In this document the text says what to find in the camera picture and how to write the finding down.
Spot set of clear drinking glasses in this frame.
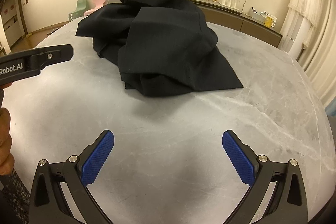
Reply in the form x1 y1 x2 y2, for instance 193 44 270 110
220 0 241 9

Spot green plastic chair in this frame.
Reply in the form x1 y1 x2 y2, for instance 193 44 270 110
69 0 88 22

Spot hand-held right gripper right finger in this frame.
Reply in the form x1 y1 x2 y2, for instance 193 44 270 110
222 130 309 224

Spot white curtain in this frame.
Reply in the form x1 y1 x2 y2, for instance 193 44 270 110
302 0 336 115

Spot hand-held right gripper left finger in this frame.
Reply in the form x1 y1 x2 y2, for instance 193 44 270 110
28 130 115 224

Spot pink plastic chair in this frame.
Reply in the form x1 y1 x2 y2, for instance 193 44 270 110
84 0 106 16

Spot black pants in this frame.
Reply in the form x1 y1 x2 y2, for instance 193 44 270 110
75 0 244 98

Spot person's left hand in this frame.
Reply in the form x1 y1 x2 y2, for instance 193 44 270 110
0 82 13 176

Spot white standing air conditioner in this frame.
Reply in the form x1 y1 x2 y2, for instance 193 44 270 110
280 7 314 59

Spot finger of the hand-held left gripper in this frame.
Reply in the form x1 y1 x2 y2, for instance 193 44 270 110
25 44 74 75

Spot white storage box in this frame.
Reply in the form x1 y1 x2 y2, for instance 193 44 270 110
249 7 265 21

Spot person's left forearm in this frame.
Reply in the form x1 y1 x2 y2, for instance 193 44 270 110
0 170 30 224

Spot blue curtain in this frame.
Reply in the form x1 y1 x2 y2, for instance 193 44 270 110
325 101 336 119

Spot white labelled box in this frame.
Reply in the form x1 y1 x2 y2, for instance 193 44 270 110
262 11 278 28

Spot long grey sideboard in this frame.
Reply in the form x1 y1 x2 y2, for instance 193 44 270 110
105 0 284 51

